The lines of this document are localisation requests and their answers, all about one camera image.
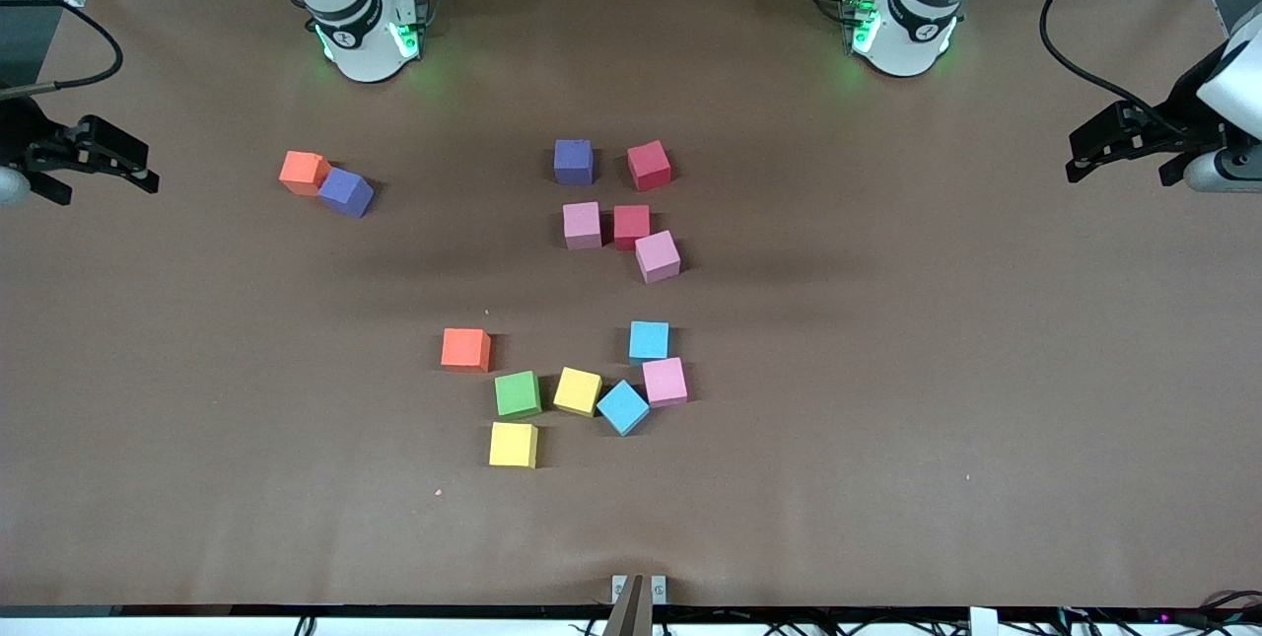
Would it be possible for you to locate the blue foam block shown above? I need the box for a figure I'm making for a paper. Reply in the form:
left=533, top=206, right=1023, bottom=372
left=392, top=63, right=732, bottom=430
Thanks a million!
left=629, top=320, right=670, bottom=365
left=596, top=379, right=652, bottom=437

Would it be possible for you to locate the brown paper table cover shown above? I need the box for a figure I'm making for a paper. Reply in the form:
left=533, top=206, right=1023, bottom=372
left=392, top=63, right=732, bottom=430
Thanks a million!
left=0, top=0, right=1262, bottom=609

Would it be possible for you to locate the pink foam block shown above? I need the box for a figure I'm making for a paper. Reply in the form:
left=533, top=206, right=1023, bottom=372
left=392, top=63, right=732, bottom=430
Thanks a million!
left=634, top=230, right=682, bottom=285
left=642, top=357, right=689, bottom=408
left=562, top=201, right=603, bottom=250

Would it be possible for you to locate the small metal bracket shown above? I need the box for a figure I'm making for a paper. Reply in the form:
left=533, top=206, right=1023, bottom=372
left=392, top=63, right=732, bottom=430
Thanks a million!
left=611, top=574, right=668, bottom=605

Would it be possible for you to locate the green foam block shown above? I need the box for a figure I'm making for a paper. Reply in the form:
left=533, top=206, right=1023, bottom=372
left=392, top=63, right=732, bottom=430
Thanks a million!
left=494, top=370, right=543, bottom=420

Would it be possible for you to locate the yellow foam block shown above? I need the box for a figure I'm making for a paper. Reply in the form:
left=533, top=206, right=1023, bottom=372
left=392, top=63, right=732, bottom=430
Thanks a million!
left=489, top=421, right=539, bottom=469
left=552, top=367, right=603, bottom=418

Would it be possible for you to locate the red foam block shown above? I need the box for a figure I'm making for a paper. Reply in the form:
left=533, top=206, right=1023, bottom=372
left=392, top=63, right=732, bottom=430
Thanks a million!
left=627, top=140, right=672, bottom=192
left=613, top=204, right=653, bottom=251

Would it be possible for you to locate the white table edge rail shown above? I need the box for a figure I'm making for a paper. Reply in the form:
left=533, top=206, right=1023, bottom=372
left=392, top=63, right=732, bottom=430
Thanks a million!
left=0, top=613, right=1262, bottom=636

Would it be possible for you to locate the brown wedge post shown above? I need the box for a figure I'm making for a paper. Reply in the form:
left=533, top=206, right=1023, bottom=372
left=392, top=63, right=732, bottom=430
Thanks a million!
left=603, top=574, right=647, bottom=636

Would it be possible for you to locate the orange foam block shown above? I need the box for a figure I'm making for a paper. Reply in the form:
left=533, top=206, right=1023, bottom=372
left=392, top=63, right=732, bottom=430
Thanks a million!
left=279, top=151, right=332, bottom=197
left=440, top=327, right=492, bottom=373

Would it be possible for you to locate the purple foam block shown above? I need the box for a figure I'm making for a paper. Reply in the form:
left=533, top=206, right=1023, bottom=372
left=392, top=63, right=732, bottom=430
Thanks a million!
left=553, top=139, right=596, bottom=186
left=317, top=167, right=376, bottom=219

